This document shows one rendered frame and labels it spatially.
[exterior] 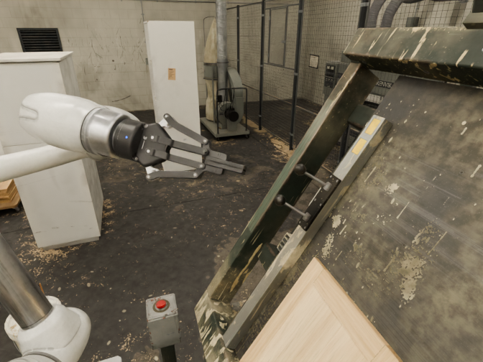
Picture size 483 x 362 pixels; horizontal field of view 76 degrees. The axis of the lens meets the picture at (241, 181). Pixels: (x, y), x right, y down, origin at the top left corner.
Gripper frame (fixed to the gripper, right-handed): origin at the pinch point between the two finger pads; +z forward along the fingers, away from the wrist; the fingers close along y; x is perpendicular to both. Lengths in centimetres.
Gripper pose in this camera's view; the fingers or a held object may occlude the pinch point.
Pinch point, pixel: (226, 165)
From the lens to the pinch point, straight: 55.1
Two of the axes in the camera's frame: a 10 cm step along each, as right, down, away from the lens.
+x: -1.5, -0.7, -9.9
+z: 9.5, 2.6, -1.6
